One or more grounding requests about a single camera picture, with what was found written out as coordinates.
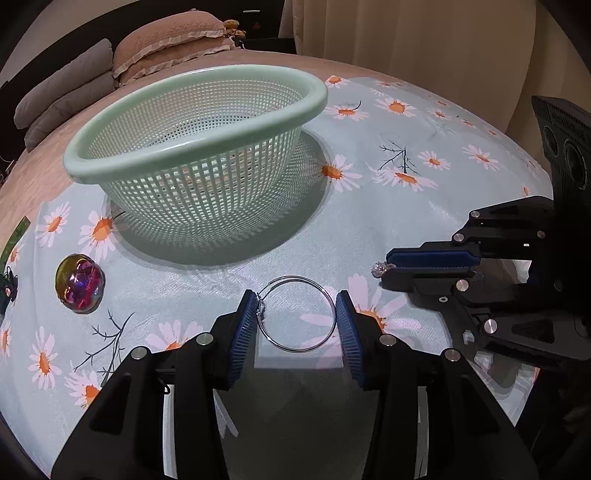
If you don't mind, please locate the large silver hoop ring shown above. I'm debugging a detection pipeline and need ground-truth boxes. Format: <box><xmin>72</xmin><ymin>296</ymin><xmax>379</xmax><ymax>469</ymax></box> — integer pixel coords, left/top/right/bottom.
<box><xmin>254</xmin><ymin>274</ymin><xmax>340</xmax><ymax>354</ymax></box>

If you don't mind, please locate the daisy print blue cloth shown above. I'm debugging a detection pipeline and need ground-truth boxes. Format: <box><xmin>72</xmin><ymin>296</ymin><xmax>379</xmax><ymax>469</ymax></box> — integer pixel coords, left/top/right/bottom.
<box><xmin>1</xmin><ymin>78</ymin><xmax>552</xmax><ymax>479</ymax></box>

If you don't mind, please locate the iridescent round hair clip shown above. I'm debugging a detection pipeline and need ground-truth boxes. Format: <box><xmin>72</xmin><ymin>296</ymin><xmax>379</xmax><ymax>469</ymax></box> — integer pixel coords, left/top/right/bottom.
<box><xmin>55</xmin><ymin>253</ymin><xmax>106</xmax><ymax>314</ymax></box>

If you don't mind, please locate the mint green plastic basket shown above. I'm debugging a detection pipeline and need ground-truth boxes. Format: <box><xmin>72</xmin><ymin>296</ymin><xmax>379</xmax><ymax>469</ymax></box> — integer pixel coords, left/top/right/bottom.
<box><xmin>63</xmin><ymin>64</ymin><xmax>328</xmax><ymax>248</ymax></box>

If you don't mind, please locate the cream curtain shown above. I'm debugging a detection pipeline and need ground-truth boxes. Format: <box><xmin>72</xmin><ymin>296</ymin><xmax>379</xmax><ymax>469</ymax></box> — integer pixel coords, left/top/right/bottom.
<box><xmin>280</xmin><ymin>1</ymin><xmax>590</xmax><ymax>156</ymax></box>

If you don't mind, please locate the lower beige pillow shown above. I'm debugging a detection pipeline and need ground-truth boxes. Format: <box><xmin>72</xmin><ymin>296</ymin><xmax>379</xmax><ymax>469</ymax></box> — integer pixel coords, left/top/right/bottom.
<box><xmin>116</xmin><ymin>37</ymin><xmax>235</xmax><ymax>85</ymax></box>

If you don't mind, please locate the beige pillow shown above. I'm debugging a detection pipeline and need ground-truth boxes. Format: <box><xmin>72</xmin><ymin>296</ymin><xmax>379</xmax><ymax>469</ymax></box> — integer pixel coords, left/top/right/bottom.
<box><xmin>116</xmin><ymin>37</ymin><xmax>235</xmax><ymax>85</ymax></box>
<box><xmin>112</xmin><ymin>10</ymin><xmax>226</xmax><ymax>78</ymax></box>

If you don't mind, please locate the brown teddy bear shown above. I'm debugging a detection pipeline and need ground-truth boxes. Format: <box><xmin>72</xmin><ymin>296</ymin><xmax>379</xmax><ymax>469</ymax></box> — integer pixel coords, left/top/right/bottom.
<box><xmin>223</xmin><ymin>19</ymin><xmax>246</xmax><ymax>40</ymax></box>

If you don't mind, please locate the grey folded quilt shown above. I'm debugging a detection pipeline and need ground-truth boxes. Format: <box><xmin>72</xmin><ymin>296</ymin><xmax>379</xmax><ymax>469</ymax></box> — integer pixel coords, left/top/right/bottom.
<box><xmin>14</xmin><ymin>38</ymin><xmax>115</xmax><ymax>152</ymax></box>

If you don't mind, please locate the upper beige pillow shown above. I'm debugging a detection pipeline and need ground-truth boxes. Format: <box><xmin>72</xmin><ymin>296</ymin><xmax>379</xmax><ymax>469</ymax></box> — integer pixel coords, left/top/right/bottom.
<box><xmin>112</xmin><ymin>10</ymin><xmax>226</xmax><ymax>78</ymax></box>

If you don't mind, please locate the black camera box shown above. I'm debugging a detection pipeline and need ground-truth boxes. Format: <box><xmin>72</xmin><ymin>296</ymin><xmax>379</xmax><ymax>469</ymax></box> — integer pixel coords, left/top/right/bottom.
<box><xmin>531</xmin><ymin>95</ymin><xmax>590</xmax><ymax>210</ymax></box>

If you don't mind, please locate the teal capsule keychain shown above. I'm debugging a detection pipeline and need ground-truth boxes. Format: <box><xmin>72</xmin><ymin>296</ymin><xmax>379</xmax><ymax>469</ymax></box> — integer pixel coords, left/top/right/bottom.
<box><xmin>0</xmin><ymin>267</ymin><xmax>18</xmax><ymax>317</ymax></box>

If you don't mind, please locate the green strap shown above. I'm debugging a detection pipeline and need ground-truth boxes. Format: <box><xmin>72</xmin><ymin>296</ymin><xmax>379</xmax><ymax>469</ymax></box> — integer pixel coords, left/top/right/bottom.
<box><xmin>0</xmin><ymin>217</ymin><xmax>33</xmax><ymax>269</ymax></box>

